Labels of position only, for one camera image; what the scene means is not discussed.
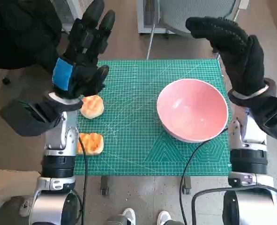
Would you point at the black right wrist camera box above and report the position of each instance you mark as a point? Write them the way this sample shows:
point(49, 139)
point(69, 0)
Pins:
point(276, 119)

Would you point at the green cutting mat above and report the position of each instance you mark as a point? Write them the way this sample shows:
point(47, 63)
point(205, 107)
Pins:
point(129, 140)

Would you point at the round toy bread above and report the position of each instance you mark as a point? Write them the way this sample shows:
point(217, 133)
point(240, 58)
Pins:
point(93, 107)

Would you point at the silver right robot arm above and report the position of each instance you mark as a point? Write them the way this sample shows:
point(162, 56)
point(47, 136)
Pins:
point(248, 161)

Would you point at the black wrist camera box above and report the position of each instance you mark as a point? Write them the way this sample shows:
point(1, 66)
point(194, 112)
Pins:
point(28, 117)
point(276, 119)

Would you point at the white grille cabinet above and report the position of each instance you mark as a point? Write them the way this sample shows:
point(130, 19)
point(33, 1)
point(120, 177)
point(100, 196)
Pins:
point(68, 9)

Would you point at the pink bowl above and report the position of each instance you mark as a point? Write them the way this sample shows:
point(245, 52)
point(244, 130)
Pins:
point(192, 110)

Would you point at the black chair caster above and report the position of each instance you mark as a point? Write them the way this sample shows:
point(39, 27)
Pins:
point(6, 81)

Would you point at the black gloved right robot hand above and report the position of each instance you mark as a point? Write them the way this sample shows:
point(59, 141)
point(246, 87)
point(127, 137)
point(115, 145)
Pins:
point(241, 61)

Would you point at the rectangular toy bread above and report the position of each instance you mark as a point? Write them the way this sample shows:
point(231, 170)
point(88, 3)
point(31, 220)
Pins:
point(93, 143)

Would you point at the grey mesh chair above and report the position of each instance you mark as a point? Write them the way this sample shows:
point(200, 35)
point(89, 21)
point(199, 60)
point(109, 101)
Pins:
point(194, 14)

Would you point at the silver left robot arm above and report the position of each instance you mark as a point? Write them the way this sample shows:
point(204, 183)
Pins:
point(58, 140)

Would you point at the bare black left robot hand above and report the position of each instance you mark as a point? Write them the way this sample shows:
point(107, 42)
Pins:
point(86, 70)

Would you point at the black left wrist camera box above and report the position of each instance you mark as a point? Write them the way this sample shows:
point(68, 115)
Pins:
point(28, 117)

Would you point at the white shoe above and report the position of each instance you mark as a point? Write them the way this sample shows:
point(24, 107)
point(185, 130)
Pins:
point(129, 215)
point(164, 216)

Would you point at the white air purifier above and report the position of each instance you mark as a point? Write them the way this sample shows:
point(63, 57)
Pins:
point(147, 14)

